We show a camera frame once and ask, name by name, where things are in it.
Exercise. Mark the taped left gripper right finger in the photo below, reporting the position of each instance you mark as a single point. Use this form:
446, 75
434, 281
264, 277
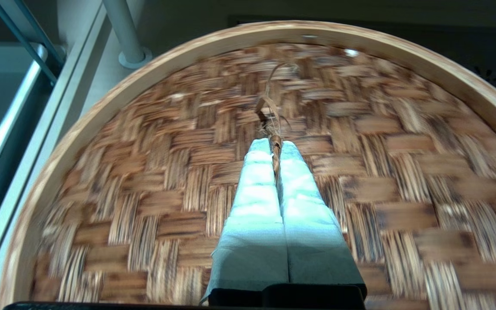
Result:
312, 241

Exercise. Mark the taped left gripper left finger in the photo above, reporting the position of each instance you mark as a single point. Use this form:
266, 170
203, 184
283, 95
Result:
252, 232

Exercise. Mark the woven bamboo steamer lid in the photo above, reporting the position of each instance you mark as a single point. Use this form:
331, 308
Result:
166, 193

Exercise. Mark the white pole base flange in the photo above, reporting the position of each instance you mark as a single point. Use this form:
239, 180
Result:
124, 62

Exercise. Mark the white round pole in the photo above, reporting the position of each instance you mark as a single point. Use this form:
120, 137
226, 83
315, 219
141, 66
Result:
123, 26

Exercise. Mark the grey metal rack frame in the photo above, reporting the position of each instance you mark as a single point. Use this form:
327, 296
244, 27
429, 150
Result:
24, 41

